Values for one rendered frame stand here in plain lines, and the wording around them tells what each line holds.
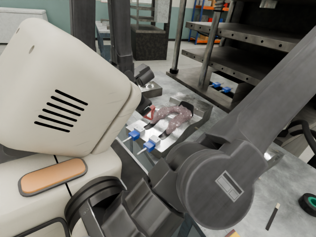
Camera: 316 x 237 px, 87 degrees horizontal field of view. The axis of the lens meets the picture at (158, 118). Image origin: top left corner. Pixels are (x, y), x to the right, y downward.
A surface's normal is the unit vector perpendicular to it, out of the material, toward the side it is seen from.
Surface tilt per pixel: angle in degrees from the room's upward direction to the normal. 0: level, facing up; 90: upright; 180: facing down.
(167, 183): 55
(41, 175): 8
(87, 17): 91
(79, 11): 89
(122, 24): 90
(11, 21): 90
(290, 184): 0
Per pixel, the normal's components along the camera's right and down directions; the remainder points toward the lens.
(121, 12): 0.59, 0.50
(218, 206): 0.15, 0.01
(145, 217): -0.17, -0.27
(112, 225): -0.52, -0.54
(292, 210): 0.07, -0.81
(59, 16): 0.34, 0.56
